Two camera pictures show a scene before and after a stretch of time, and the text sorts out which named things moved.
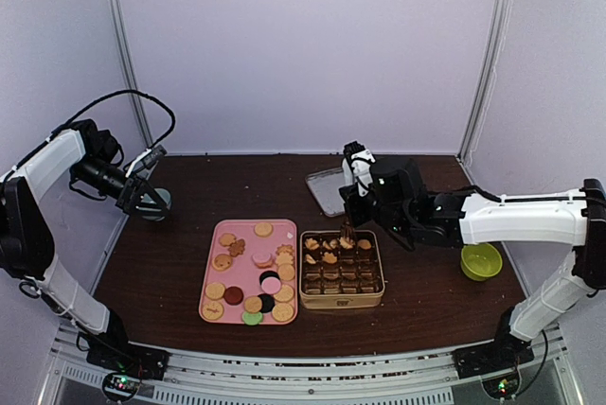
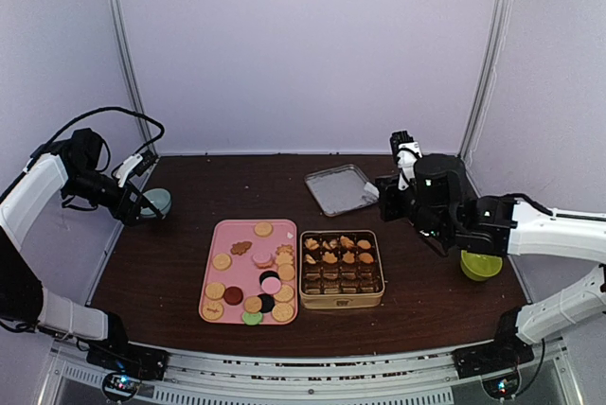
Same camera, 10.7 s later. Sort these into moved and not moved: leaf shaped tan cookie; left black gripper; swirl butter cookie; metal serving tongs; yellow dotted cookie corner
Moved: metal serving tongs; left black gripper
Not moved: leaf shaped tan cookie; swirl butter cookie; yellow dotted cookie corner
